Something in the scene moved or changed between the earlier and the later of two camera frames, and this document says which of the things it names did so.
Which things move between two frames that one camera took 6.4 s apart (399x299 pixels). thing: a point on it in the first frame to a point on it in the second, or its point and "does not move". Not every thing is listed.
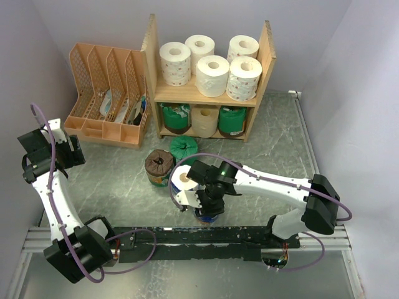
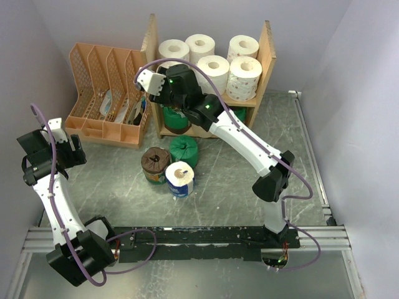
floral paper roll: [242, 45] does not move
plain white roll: [200, 45] does not move
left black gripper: [75, 157] does not move
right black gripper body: [211, 201] to [167, 96]
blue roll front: [207, 219] to [173, 68]
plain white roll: [211, 76] does not move
